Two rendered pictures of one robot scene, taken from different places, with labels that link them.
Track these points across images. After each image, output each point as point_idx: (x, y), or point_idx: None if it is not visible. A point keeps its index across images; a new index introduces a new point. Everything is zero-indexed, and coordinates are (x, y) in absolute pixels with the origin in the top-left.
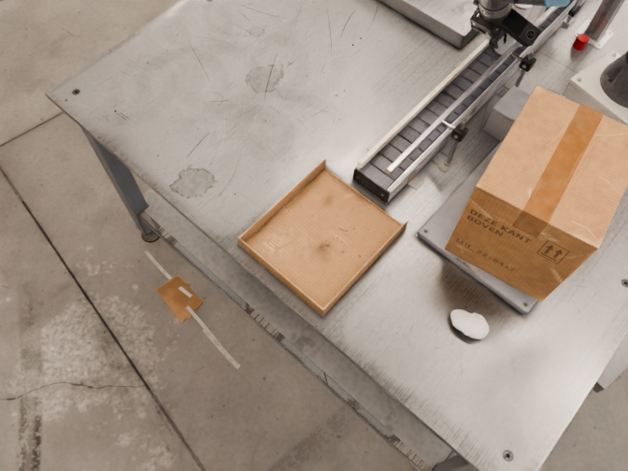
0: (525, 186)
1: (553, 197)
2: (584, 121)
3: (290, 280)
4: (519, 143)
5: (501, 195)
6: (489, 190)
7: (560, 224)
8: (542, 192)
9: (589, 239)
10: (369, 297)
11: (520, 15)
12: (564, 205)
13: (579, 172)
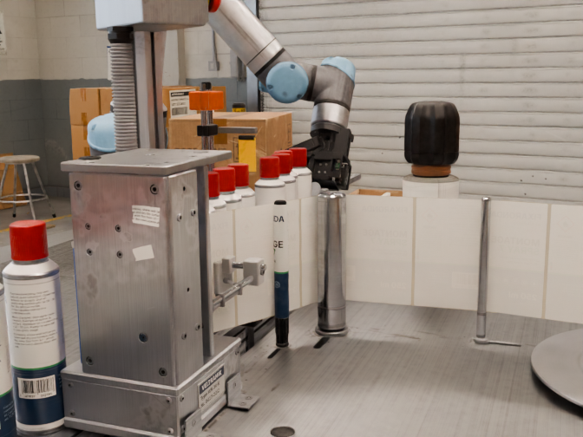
0: (258, 113)
1: (239, 113)
2: (222, 117)
3: (389, 190)
4: (270, 114)
5: (273, 112)
6: (282, 112)
7: (232, 112)
8: (246, 113)
9: (213, 112)
10: None
11: (297, 144)
12: (231, 113)
13: (222, 114)
